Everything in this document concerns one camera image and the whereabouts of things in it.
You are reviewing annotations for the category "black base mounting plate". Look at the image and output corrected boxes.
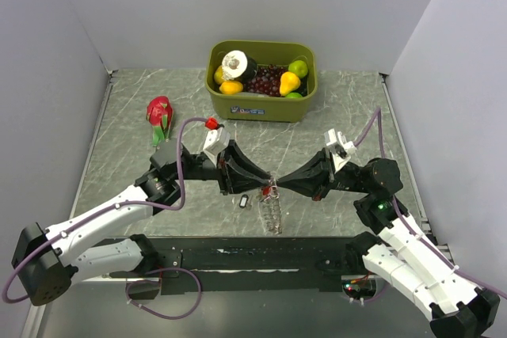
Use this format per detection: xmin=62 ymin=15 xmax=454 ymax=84
xmin=106 ymin=237 xmax=401 ymax=296

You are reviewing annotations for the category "green lime toy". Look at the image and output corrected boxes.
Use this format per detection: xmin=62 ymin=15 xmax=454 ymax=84
xmin=288 ymin=59 xmax=309 ymax=78

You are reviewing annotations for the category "red dragon fruit toy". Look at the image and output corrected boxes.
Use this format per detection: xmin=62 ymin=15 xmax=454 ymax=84
xmin=146 ymin=96 xmax=173 ymax=147

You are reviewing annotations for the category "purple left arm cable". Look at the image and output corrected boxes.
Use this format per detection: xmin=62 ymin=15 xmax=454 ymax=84
xmin=1 ymin=116 xmax=211 ymax=302

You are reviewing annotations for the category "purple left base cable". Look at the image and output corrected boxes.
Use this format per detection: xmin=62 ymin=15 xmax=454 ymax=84
xmin=124 ymin=268 xmax=202 ymax=320

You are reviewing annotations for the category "large silver toothed keyring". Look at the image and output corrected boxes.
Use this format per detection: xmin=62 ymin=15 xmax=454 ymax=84
xmin=257 ymin=176 xmax=282 ymax=235

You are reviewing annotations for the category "aluminium rail frame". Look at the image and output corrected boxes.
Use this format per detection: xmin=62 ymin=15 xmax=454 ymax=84
xmin=21 ymin=218 xmax=452 ymax=338

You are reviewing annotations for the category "red tag key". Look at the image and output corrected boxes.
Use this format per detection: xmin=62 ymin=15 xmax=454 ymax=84
xmin=262 ymin=184 xmax=277 ymax=198

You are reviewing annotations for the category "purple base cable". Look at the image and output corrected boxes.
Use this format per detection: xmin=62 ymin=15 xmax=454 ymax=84
xmin=348 ymin=278 xmax=396 ymax=307
xmin=124 ymin=268 xmax=202 ymax=320

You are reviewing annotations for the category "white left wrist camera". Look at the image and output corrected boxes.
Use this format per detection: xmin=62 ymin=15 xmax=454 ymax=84
xmin=203 ymin=118 xmax=231 ymax=165

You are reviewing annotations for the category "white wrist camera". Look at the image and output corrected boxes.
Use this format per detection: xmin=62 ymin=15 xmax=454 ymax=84
xmin=324 ymin=128 xmax=356 ymax=173
xmin=203 ymin=118 xmax=231 ymax=165

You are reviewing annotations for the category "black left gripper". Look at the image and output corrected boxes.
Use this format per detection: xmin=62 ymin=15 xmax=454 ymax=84
xmin=172 ymin=139 xmax=269 ymax=195

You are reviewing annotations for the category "orange yellow mango toy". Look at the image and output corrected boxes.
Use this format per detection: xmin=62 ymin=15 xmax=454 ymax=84
xmin=219 ymin=80 xmax=243 ymax=95

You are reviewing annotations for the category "yellow pear toy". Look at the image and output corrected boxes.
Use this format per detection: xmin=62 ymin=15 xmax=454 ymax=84
xmin=280 ymin=71 xmax=301 ymax=97

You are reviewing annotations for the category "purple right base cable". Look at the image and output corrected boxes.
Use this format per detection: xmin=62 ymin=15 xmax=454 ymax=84
xmin=348 ymin=278 xmax=396 ymax=307

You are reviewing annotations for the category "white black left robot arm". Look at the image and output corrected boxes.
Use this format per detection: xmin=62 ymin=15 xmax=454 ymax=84
xmin=11 ymin=139 xmax=271 ymax=306

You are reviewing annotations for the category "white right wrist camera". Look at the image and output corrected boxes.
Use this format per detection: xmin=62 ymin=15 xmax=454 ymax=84
xmin=324 ymin=128 xmax=356 ymax=173

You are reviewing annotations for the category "dark red grape bunch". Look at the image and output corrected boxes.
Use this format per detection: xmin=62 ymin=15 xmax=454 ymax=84
xmin=243 ymin=65 xmax=287 ymax=97

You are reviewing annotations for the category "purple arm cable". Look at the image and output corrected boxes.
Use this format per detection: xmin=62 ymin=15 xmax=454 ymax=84
xmin=1 ymin=116 xmax=211 ymax=302
xmin=352 ymin=106 xmax=507 ymax=338

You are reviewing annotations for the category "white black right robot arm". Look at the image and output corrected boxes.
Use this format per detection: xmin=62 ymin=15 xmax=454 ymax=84
xmin=277 ymin=149 xmax=500 ymax=337

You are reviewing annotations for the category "yellow lemon toy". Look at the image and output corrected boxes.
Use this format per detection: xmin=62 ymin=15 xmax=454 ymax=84
xmin=213 ymin=66 xmax=224 ymax=85

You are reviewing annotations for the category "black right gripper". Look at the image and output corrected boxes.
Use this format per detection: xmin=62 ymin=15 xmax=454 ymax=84
xmin=276 ymin=146 xmax=372 ymax=201

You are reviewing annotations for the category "olive green plastic bin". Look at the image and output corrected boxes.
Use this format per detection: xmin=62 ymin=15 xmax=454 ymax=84
xmin=205 ymin=40 xmax=318 ymax=123

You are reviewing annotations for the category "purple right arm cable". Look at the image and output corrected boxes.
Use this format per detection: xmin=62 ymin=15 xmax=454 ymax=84
xmin=352 ymin=106 xmax=507 ymax=338

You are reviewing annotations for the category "white black cylinder roll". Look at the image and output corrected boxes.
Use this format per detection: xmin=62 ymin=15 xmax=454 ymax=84
xmin=221 ymin=50 xmax=257 ymax=82

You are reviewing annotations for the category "green fruit toy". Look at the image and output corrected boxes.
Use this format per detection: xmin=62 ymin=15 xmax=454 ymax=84
xmin=285 ymin=92 xmax=303 ymax=99

